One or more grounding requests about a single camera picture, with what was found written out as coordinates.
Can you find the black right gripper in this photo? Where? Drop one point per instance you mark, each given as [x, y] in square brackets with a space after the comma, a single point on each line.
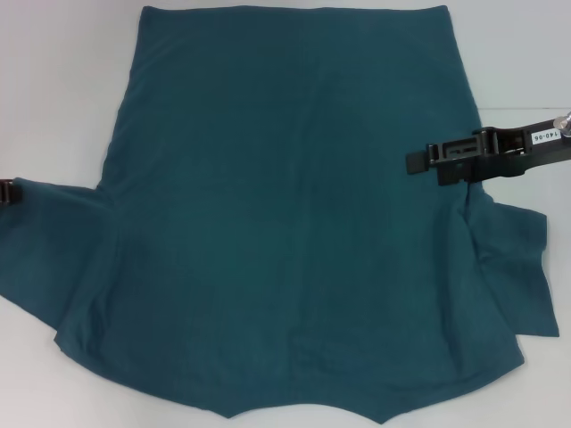
[513, 162]

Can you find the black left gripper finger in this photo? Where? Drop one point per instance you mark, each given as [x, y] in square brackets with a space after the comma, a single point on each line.
[11, 194]

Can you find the teal blue shirt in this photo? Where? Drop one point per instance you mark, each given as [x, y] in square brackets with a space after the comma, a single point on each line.
[290, 200]

